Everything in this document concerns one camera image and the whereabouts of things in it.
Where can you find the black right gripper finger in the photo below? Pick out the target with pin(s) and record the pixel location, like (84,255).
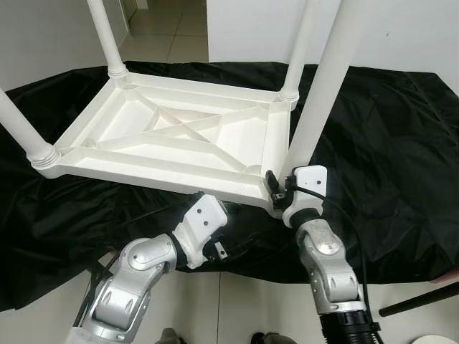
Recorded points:
(271,178)

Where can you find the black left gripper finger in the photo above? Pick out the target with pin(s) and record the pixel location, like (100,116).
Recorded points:
(229,208)

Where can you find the white plastic children table top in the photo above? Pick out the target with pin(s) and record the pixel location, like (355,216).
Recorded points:
(122,122)

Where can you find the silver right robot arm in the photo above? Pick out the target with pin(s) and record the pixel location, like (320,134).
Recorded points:
(326,251)

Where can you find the grey left robot foot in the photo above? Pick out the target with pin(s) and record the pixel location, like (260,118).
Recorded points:
(171,337)

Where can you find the grey robot foot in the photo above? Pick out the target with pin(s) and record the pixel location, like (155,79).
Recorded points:
(171,337)
(271,338)

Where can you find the grey right robot foot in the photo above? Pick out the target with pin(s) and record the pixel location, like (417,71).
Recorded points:
(271,338)

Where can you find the black cloth table cover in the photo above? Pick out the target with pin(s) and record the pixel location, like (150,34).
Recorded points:
(401,179)

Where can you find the black metal work table leg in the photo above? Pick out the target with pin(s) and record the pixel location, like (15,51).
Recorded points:
(416,301)

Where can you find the pink table corner piece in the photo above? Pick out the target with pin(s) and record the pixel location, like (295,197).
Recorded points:
(452,274)

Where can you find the white round floor base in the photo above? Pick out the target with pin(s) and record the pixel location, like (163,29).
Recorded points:
(422,339)

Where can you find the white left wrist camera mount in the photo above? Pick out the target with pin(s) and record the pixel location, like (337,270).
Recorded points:
(201,218)

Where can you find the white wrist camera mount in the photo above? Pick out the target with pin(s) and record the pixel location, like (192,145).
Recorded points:
(201,218)
(312,179)

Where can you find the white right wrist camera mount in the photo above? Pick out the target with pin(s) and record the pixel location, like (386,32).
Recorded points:
(312,179)

